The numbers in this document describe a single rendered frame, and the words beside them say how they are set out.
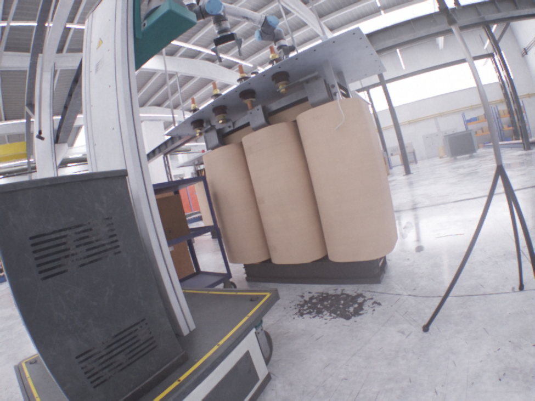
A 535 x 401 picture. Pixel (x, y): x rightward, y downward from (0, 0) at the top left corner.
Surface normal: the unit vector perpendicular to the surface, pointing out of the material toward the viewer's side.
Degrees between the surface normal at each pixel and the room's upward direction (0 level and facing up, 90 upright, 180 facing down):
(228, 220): 90
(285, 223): 90
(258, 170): 90
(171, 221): 90
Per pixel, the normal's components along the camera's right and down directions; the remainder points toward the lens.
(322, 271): -0.59, 0.18
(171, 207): 0.78, -0.16
